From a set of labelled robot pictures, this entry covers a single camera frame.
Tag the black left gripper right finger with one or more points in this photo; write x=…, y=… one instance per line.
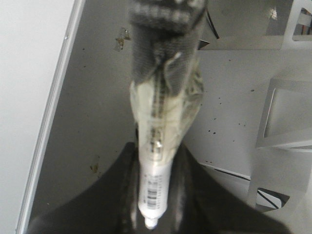
x=200, y=205

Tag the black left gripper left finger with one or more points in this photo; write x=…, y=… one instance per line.
x=109, y=206

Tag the white dry-erase marker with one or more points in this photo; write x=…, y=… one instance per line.
x=166, y=91

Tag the white whiteboard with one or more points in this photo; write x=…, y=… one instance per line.
x=36, y=41

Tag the grey metal frame stand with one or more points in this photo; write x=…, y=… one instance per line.
x=281, y=172

